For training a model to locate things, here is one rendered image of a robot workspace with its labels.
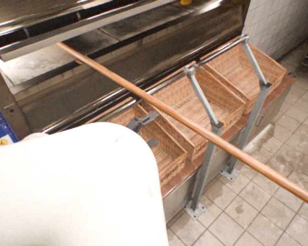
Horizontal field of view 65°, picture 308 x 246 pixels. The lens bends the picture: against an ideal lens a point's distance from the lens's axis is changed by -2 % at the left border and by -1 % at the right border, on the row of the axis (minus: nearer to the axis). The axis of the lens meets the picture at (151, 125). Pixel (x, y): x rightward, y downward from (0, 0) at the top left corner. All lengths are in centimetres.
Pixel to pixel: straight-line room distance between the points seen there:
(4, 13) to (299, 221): 220
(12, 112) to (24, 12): 42
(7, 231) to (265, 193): 211
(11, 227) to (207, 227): 180
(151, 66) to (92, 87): 41
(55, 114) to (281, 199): 181
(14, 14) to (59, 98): 44
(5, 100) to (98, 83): 46
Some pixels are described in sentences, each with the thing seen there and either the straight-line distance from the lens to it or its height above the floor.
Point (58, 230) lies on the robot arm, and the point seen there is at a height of 160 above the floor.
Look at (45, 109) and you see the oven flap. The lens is 127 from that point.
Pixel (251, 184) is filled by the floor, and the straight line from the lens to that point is 226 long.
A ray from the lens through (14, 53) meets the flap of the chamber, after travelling 92.
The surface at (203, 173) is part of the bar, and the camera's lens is 155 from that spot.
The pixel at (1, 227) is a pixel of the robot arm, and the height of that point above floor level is 161.
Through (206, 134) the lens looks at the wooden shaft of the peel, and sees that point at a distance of 84.
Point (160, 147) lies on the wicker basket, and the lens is 155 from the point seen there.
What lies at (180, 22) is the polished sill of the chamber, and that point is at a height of 118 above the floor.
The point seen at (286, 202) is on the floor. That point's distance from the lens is 229.
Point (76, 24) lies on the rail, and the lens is 99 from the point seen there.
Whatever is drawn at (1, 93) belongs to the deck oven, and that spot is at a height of 121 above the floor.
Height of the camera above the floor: 182
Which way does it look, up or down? 47 degrees down
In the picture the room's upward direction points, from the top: straight up
